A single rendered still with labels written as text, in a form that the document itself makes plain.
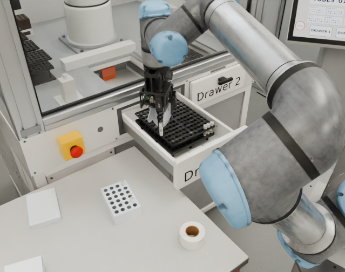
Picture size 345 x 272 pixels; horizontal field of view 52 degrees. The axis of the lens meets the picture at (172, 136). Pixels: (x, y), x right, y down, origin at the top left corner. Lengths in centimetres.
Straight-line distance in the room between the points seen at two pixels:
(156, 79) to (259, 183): 52
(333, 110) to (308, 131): 5
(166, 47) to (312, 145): 39
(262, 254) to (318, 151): 151
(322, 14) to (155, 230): 120
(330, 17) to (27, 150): 135
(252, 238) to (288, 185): 153
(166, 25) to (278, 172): 43
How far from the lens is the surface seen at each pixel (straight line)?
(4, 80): 104
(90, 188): 119
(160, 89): 94
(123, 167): 124
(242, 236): 202
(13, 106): 108
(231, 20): 69
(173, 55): 77
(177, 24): 78
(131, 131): 123
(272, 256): 198
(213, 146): 107
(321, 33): 174
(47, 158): 120
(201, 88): 140
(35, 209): 116
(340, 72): 193
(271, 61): 59
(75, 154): 114
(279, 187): 50
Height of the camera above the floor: 160
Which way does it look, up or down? 38 degrees down
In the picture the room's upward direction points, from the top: straight up
